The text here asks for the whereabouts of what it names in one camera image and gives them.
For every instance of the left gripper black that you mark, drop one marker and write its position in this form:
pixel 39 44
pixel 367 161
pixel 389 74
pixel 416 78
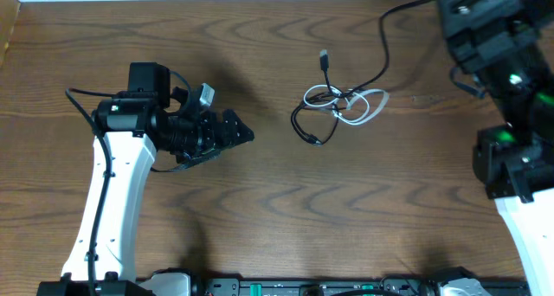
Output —
pixel 228 139

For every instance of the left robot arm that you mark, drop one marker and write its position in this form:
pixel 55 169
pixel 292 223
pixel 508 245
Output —
pixel 130 128

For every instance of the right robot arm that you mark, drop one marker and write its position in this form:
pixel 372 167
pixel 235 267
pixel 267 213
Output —
pixel 496 42

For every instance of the cardboard side panel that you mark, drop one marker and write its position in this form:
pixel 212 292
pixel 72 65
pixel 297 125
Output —
pixel 9 12

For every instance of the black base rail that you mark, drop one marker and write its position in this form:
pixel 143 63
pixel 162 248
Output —
pixel 450 281

